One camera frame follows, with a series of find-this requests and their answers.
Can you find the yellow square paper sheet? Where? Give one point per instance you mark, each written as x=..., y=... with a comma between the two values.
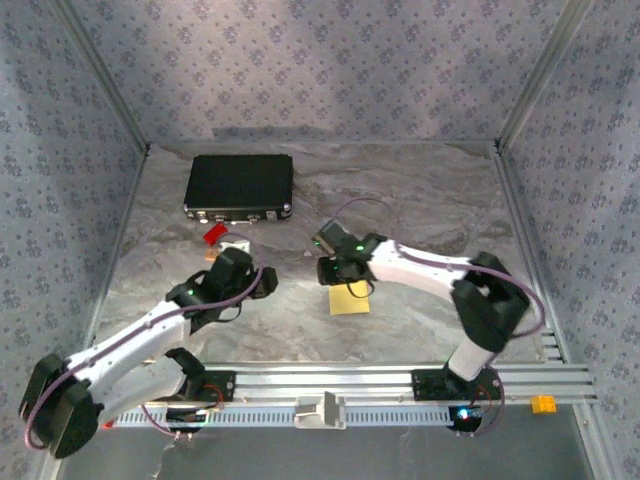
x=345, y=305

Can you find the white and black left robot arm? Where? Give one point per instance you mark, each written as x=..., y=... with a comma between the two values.
x=130, y=340

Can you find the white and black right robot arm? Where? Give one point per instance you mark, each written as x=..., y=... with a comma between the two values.
x=415, y=265

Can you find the small wooden block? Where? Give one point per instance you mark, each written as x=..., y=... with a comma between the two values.
x=210, y=255

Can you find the small red toy brick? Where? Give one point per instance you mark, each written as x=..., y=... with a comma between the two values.
x=215, y=234

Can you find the black hard case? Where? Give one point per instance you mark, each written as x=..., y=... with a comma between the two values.
x=235, y=180

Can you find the black controller board with LED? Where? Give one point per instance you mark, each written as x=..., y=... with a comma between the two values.
x=185, y=417
x=465, y=417

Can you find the yellow toy brick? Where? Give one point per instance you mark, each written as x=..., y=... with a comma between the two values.
x=543, y=404

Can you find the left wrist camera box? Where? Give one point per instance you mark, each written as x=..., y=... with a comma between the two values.
x=235, y=246

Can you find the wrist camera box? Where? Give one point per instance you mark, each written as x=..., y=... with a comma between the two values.
x=235, y=246
x=331, y=235

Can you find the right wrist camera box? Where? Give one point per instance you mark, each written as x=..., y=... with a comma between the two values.
x=331, y=235

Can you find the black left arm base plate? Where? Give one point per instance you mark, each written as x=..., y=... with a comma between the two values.
x=225, y=385

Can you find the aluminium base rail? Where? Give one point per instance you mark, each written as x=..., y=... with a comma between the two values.
x=325, y=375

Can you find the aluminium table side rail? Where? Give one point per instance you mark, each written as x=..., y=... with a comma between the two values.
x=126, y=220
x=520, y=220

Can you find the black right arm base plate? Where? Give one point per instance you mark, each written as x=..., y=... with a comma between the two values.
x=425, y=385

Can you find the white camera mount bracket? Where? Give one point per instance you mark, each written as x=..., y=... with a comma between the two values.
x=320, y=417

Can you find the aluminium frame post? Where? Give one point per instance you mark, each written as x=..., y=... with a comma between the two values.
x=107, y=75

